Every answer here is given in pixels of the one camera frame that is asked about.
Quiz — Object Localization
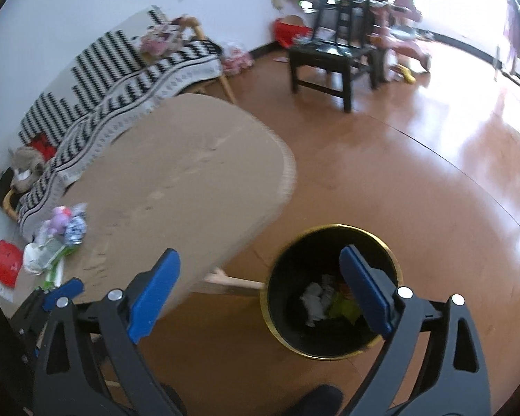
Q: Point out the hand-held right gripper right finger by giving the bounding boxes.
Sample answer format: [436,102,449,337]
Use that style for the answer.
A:
[339,245,492,416]

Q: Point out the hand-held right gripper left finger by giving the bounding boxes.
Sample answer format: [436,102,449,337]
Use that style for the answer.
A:
[32,248,187,416]

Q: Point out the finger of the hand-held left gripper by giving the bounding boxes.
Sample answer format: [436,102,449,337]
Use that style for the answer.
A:
[11,278,85,347]

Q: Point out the green packet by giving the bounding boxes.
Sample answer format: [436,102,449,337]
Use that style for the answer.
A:
[35,245,79,291]

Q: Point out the green wrapper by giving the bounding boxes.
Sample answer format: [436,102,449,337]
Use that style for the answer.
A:
[327,292,360,326]

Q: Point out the grey paper piece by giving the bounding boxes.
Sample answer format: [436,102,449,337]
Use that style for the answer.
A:
[321,274,341,308]

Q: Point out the clear plastic wrap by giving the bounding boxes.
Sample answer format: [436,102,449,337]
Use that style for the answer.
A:
[23,238,66,275]

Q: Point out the white tissue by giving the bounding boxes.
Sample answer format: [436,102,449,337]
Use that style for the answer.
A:
[300,281,330,328]

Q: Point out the blue and white wrapper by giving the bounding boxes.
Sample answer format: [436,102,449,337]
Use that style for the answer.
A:
[65,203,89,245]

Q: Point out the purple wrapper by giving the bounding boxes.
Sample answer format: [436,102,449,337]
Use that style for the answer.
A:
[43,206,74,237]

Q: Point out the black trash bin gold rim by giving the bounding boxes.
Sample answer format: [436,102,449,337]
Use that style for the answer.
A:
[260,224,404,360]

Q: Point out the red plastic stool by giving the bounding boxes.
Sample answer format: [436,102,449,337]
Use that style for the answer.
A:
[0,239,24,289]

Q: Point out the black cloth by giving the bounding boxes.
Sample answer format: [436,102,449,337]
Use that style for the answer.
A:
[0,168,18,209]

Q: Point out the beige plush toy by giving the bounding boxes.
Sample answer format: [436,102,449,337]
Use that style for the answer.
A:
[9,145,48,191]

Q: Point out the oval wooden table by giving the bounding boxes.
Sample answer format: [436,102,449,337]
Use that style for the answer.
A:
[0,93,296,343]

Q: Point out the red cushion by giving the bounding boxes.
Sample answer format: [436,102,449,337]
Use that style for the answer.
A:
[29,135,57,161]

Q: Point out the sofa with striped cover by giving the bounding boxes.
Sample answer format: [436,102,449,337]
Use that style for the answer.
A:
[17,6,224,237]

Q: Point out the yellow toy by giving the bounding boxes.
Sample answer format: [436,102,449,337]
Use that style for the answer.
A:
[392,64,417,85]

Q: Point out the dark wooden chair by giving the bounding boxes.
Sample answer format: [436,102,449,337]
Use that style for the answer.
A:
[288,0,388,113]

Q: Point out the pink tricycle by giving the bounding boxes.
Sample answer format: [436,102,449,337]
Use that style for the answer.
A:
[368,0,434,83]

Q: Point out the pink and white bag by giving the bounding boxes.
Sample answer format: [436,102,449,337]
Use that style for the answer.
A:
[221,43,254,76]

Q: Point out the pink floral bundle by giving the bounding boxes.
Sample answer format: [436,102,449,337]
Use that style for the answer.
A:
[136,16,191,59]

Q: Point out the red bag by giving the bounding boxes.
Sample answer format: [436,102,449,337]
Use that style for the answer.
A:
[274,16,313,49]

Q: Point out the hanging clothes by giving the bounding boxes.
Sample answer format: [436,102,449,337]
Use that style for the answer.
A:
[500,0,520,74]

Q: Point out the wooden frame sofa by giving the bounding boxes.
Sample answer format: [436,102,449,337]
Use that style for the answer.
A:
[2,5,237,226]

